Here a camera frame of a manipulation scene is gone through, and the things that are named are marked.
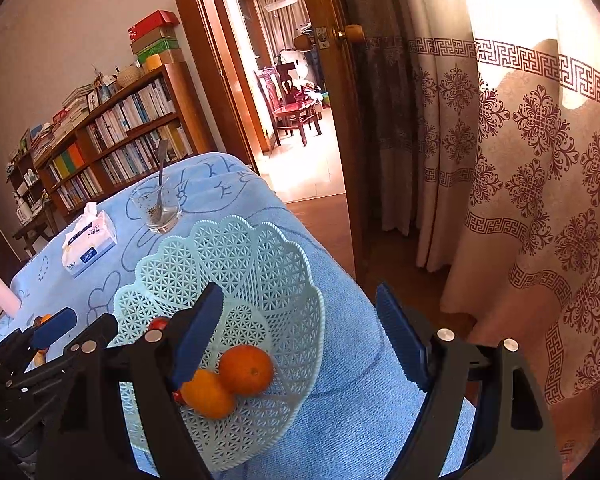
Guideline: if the woven basket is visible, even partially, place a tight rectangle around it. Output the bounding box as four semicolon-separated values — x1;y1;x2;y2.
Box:
116;65;142;89

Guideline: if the metal spoon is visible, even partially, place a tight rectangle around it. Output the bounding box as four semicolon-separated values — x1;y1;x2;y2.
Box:
154;140;170;222

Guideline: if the blue printed blanket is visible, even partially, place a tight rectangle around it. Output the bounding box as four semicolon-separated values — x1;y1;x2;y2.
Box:
0;151;476;480

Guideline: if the clear glass cup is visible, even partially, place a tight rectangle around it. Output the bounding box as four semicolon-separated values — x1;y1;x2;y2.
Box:
129;180;183;233

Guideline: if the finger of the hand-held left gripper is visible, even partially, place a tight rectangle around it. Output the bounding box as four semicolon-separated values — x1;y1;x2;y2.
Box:
5;312;119;401
0;307;78;376

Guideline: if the stack of boxes on shelf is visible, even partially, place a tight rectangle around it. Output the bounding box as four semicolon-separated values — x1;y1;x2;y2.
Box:
130;27;183;65

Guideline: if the patterned cream curtain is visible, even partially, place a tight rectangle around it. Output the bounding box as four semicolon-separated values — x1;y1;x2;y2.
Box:
350;0;600;461

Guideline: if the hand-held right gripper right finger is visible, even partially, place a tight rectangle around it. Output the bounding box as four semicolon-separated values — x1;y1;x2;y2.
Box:
375;282;563;480

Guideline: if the large orange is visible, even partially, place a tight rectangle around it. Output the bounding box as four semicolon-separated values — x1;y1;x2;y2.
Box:
180;367;237;420

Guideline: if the red wooden chair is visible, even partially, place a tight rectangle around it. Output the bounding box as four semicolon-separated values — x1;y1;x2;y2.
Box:
255;62;324;147

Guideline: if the beige curtain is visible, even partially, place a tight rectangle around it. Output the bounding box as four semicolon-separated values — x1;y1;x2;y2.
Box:
254;0;312;63

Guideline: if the wooden bookshelf with books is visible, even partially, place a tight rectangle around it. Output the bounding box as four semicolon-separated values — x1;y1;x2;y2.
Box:
32;62;216;217

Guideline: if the teal plastic lattice basket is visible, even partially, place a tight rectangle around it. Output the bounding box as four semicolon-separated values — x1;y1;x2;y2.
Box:
111;215;326;472

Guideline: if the red box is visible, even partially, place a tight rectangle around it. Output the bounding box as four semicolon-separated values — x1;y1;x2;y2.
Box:
127;10;180;43

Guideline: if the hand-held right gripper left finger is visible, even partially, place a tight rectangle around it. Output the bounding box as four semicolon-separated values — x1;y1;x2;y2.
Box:
35;282;226;480

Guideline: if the white tissue pack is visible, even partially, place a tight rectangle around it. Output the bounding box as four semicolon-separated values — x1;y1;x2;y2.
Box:
61;202;117;278

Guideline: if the small wooden side shelf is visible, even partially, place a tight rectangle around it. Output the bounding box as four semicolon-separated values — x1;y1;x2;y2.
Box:
7;150;56;257

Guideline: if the brown wooden door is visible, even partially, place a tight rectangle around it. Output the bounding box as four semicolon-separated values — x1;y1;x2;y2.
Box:
292;0;367;281

